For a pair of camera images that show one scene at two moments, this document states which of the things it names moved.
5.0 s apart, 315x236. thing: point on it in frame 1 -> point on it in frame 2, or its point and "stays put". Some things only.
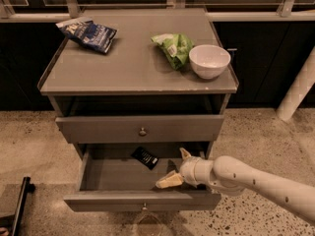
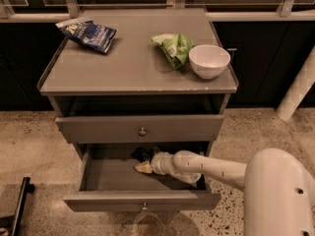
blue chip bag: x=87 y=31 stays put
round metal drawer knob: x=142 y=133 stays put
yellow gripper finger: x=172 y=179 -> x=144 y=167
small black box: x=143 y=155 stays put
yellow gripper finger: x=186 y=155 -> x=156 y=149
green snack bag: x=177 y=47 stays put
